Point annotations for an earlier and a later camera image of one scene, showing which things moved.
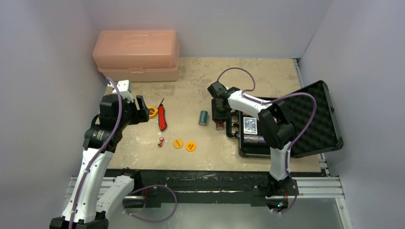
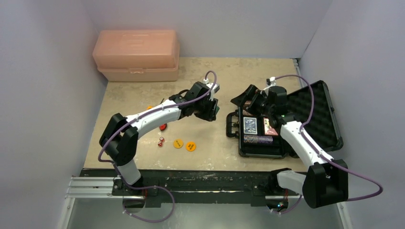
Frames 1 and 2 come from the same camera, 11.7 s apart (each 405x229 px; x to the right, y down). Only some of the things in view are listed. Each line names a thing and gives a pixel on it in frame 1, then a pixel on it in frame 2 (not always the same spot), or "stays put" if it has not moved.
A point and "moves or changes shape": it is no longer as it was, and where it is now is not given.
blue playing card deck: [250, 125] stays put
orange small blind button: [190, 146] stays put
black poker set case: [324, 135] stays put
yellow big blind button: [177, 143] stays put
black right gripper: [220, 115] -> [251, 98]
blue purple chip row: [253, 139] stays put
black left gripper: [141, 114] -> [209, 115]
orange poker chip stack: [219, 126] moves or changes shape
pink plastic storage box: [137, 55] stays put
